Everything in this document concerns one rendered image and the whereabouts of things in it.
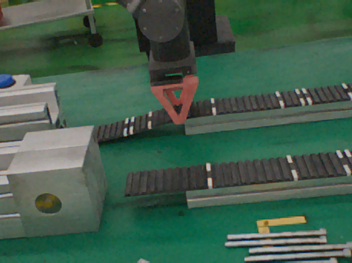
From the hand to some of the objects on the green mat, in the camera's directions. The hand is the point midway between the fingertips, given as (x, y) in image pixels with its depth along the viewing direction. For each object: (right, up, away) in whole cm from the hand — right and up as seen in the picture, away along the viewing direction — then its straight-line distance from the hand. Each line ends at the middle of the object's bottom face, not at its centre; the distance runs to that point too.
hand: (178, 111), depth 82 cm
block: (-15, -14, -12) cm, 23 cm away
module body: (-59, -19, -8) cm, 62 cm away
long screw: (+9, -17, -24) cm, 31 cm away
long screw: (+10, -16, -23) cm, 30 cm away
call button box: (-30, 0, +16) cm, 34 cm away
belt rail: (+49, +2, -4) cm, 49 cm away
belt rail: (+48, -8, -20) cm, 52 cm away
